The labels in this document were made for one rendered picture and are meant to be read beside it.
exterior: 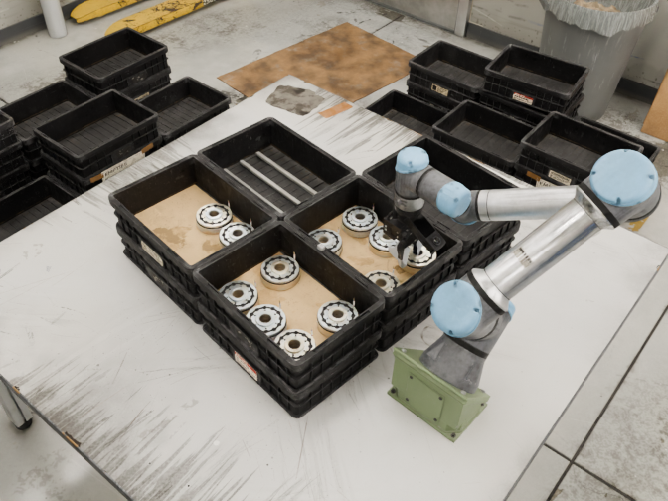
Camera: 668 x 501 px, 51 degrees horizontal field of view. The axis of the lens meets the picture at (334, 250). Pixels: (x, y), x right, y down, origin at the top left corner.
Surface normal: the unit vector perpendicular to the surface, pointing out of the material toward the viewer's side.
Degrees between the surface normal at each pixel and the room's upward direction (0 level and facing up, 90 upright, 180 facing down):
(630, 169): 37
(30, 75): 0
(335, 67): 0
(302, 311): 0
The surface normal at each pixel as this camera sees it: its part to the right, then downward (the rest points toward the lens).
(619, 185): -0.39, -0.27
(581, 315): 0.03, -0.72
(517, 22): -0.63, 0.53
